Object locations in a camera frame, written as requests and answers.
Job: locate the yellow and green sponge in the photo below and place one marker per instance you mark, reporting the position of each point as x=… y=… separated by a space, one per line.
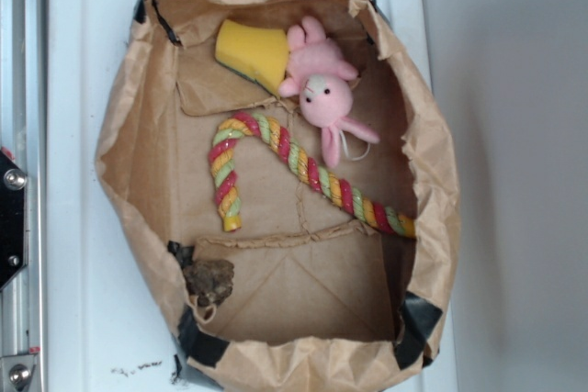
x=259 y=54

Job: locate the brown paper bag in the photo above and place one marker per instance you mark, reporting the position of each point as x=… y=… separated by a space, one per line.
x=320 y=300

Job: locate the multicolour rope candy cane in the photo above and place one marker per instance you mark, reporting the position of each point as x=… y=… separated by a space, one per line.
x=322 y=181

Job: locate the brown crumpled lump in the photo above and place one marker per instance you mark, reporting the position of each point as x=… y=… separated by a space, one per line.
x=209 y=281

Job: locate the pink plush bunny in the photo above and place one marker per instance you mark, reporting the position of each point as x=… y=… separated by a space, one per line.
x=319 y=75

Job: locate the metal frame rail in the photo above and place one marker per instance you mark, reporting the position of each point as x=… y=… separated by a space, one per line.
x=23 y=75

